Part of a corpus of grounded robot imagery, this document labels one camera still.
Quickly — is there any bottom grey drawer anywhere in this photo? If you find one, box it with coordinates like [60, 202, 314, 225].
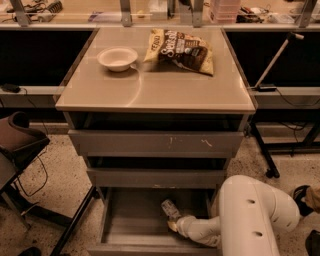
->
[88, 188, 222, 256]

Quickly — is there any top grey drawer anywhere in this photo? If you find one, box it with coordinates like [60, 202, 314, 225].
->
[69, 130, 243, 158]

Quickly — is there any black power adapter left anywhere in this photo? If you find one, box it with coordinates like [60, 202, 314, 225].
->
[0, 84, 21, 93]

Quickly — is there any grey drawer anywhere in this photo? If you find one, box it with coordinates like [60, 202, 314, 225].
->
[69, 130, 243, 158]
[87, 168, 225, 189]
[88, 188, 222, 256]

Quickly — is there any yellow brown chip bag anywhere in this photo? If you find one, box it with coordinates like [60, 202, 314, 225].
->
[144, 28, 214, 76]

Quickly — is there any black table leg right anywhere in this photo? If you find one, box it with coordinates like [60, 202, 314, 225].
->
[250, 122, 280, 178]

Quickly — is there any brown chair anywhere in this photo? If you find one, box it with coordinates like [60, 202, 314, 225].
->
[0, 111, 51, 231]

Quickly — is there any white bowl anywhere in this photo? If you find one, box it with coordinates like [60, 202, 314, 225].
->
[97, 47, 138, 72]

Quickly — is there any black device on ledge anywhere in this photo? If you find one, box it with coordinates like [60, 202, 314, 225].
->
[257, 84, 277, 92]

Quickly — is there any grey drawer cabinet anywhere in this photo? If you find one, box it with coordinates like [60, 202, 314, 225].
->
[54, 26, 257, 256]

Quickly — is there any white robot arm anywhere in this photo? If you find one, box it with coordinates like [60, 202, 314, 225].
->
[161, 175, 300, 256]

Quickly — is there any black shoe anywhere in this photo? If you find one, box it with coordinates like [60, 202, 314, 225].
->
[305, 230, 320, 256]

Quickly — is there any black cable on floor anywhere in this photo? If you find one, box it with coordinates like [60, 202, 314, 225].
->
[16, 88, 50, 198]

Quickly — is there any black diagonal frame leg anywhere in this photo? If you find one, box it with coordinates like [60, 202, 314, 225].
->
[50, 186, 96, 256]

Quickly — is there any white leaning rod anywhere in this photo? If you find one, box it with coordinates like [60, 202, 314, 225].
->
[253, 32, 304, 91]

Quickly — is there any pink storage bin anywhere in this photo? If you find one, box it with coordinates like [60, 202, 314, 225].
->
[209, 0, 241, 24]

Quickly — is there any middle grey drawer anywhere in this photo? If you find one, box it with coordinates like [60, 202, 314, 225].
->
[87, 168, 225, 189]

